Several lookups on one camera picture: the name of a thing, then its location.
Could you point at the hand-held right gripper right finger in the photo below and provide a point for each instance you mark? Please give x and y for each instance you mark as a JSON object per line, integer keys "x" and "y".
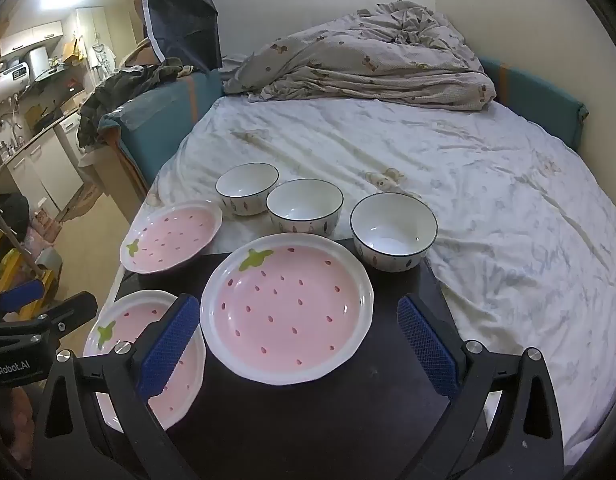
{"x": 428, "y": 355}

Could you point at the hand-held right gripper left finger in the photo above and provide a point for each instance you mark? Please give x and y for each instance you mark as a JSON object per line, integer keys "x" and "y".
{"x": 168, "y": 345}

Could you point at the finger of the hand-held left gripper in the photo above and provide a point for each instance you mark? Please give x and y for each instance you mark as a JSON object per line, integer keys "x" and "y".
{"x": 63, "y": 310}
{"x": 18, "y": 296}

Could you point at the pink strawberry plate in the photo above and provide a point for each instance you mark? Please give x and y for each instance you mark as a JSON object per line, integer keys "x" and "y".
{"x": 173, "y": 237}
{"x": 288, "y": 310}
{"x": 138, "y": 315}

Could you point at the large white bowl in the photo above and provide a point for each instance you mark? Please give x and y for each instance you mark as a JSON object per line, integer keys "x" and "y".
{"x": 393, "y": 230}

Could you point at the small white bowl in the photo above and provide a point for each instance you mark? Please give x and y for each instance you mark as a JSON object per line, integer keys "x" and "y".
{"x": 245, "y": 185}

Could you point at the medium white bowl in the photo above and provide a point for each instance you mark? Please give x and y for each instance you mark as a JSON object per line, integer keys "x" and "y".
{"x": 303, "y": 205}

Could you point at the pink box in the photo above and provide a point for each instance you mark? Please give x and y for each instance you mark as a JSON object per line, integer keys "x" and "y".
{"x": 45, "y": 227}

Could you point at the black bag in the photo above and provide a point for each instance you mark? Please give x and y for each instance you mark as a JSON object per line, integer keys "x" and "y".
{"x": 8, "y": 212}

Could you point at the kitchen counter unit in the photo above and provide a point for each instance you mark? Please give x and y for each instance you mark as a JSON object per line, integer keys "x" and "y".
{"x": 38, "y": 170}

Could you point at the dark brown board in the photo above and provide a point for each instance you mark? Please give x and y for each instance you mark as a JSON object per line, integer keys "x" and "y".
{"x": 288, "y": 420}

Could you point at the white washing machine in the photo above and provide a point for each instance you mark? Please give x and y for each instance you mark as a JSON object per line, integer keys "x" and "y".
{"x": 70, "y": 140}

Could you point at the white bed sheet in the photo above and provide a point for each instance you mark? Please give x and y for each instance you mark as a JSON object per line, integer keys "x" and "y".
{"x": 388, "y": 150}

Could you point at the white water heater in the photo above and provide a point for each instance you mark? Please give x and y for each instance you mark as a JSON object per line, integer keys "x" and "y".
{"x": 8, "y": 82}

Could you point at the dark clothes pile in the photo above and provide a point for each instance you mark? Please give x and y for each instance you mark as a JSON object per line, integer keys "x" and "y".
{"x": 123, "y": 90}

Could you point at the tall white cabinet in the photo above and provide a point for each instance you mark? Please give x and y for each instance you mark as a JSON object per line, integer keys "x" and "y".
{"x": 95, "y": 30}

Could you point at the printed grey duvet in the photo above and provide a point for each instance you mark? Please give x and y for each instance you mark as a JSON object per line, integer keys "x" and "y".
{"x": 368, "y": 60}

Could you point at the dark blue fabric panel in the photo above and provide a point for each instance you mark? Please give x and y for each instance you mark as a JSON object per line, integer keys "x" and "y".
{"x": 183, "y": 10}

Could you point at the yellow plastic frame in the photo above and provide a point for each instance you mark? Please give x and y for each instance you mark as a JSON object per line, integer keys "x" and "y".
{"x": 13, "y": 262}

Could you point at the white wall cabinets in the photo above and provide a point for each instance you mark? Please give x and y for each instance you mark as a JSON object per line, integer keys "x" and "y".
{"x": 30, "y": 37}

